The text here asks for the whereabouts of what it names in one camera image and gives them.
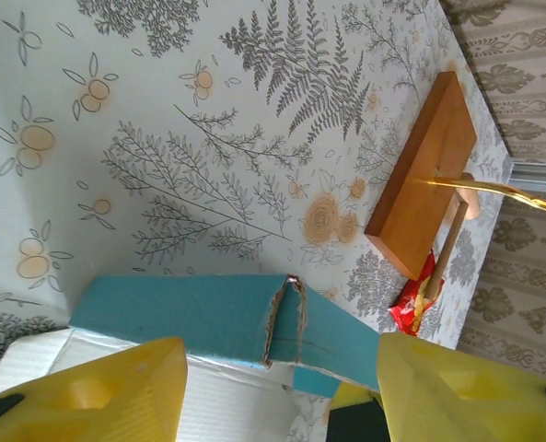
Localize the aluminium frame post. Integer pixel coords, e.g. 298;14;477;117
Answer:
511;160;546;180

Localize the blue paper box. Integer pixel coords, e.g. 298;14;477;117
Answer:
0;273;383;442

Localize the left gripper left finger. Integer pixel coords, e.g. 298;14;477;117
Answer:
0;336;190;442

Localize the red snack packet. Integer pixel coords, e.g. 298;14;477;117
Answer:
389;248;447;335

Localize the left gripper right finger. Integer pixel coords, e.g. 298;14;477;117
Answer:
376;331;546;442

